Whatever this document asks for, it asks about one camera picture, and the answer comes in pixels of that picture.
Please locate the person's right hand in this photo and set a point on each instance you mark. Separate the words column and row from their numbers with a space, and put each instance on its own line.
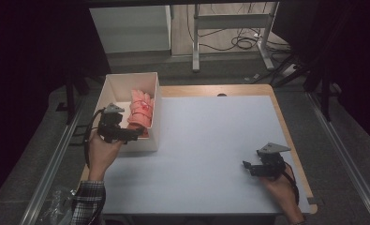
column 281, row 192

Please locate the white cabinet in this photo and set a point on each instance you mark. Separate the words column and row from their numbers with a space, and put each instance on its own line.
column 132, row 28

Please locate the black metal stand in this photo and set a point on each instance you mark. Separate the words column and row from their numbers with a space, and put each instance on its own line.
column 324, row 93
column 70, row 97

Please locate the white cardboard box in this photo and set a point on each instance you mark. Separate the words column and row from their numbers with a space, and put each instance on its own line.
column 120, row 90

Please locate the person's left hand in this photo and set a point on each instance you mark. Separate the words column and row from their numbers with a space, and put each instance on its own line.
column 103, row 156

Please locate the pale blue table mat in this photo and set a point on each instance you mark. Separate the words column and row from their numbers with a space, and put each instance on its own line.
column 204, row 156

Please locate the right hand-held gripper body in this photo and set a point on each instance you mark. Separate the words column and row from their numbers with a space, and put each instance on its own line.
column 271, row 164

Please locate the white power strip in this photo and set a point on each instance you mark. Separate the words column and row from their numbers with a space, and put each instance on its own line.
column 288, row 70

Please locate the clear plastic bag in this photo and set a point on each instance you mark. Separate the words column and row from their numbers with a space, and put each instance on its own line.
column 56, row 206

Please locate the grey tape piece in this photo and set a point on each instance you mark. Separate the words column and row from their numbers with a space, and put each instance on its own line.
column 312, row 201

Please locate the pink glove with red print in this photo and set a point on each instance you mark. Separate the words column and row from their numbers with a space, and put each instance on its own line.
column 140, row 108

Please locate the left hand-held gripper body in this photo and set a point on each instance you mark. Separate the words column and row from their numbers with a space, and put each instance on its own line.
column 110, row 125

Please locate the aluminium rail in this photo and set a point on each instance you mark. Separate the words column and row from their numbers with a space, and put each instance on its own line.
column 53, row 162
column 345, row 156

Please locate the pink glove with grey palm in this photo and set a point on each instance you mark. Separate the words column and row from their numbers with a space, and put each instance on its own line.
column 143, row 130

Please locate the grey metal desk frame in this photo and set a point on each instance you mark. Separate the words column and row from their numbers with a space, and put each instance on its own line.
column 232, row 23

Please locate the black table grommet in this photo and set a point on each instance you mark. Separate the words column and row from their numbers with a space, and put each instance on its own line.
column 222, row 94

